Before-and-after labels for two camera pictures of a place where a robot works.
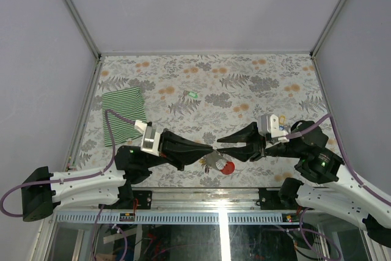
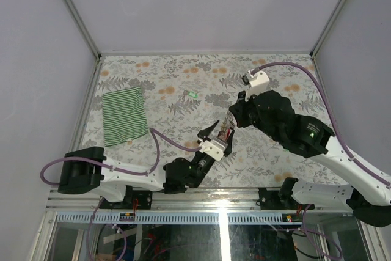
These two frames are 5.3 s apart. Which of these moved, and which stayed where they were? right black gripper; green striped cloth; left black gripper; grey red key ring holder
Moved: right black gripper; grey red key ring holder; left black gripper
Stayed: green striped cloth
